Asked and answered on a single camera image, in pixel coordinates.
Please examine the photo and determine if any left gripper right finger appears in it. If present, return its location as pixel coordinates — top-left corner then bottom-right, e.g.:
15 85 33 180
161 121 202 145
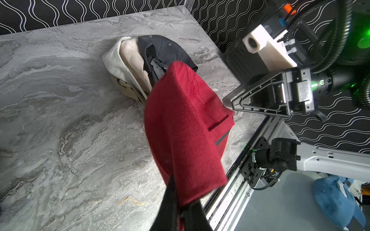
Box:
180 200 213 231

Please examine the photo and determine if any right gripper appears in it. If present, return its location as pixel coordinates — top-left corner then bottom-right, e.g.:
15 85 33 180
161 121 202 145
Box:
223 67 315 117

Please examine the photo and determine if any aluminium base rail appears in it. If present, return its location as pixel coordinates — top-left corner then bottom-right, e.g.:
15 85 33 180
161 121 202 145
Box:
204 116 283 231

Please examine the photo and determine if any red baseball cap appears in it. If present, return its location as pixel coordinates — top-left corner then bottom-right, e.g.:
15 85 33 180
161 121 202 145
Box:
144 61 234 207

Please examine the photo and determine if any black orange tool case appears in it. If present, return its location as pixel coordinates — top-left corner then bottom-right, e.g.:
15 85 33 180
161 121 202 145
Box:
224 1 297 84

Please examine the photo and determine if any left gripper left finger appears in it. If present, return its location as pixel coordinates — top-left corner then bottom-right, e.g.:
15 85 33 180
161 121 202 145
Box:
150 175 179 231

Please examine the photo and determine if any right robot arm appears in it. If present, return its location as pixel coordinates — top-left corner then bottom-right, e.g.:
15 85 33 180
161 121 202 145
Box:
223 1 370 182

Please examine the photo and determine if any cream baseball cap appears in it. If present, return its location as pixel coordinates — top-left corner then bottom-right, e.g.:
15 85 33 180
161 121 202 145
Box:
102 37 152 107

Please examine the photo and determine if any blue cap on floor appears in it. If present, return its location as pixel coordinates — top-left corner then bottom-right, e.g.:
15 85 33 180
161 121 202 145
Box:
313 176 370 231

